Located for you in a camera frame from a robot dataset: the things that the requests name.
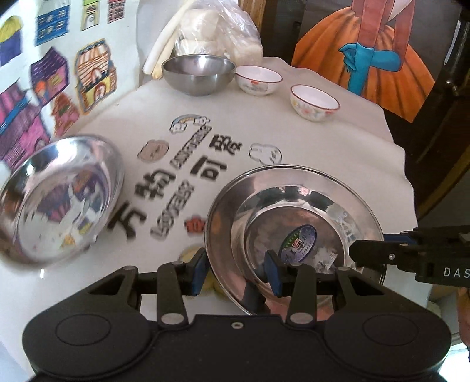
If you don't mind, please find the plain steel plate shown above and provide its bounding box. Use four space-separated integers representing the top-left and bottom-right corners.
0 135 125 266

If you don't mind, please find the steel plate with oval sticker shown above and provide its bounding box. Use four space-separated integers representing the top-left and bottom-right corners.
204 165 387 317

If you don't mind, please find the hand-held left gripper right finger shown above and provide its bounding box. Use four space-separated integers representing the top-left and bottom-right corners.
265 250 385 326

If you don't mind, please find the thin white leek stalk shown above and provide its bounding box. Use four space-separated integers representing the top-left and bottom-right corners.
151 43 175 80

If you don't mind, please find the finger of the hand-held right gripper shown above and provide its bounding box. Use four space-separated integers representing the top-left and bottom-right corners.
382 230 417 246
348 239 419 273

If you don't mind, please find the white printed tablecloth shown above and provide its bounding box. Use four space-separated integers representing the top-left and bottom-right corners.
0 55 420 382

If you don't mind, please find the orange dress painting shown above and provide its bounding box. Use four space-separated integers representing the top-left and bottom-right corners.
291 0 436 123

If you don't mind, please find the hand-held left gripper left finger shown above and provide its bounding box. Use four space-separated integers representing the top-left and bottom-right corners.
88 248 208 330

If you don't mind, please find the white floral ceramic bowl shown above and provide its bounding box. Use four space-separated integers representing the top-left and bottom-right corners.
235 65 283 97
289 84 340 123

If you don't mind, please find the steel bowl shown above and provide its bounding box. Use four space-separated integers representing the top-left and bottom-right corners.
162 54 236 97

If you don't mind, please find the colourful houses drawing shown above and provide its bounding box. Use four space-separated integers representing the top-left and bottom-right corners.
0 0 141 175

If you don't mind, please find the thick white leek stalk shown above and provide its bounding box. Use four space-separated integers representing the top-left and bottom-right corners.
142 0 193 73

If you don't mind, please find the wooden door frame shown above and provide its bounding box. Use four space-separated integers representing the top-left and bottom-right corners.
238 0 268 46

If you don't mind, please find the plastic bag of steamed buns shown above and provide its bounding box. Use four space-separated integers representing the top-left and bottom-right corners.
172 0 263 69

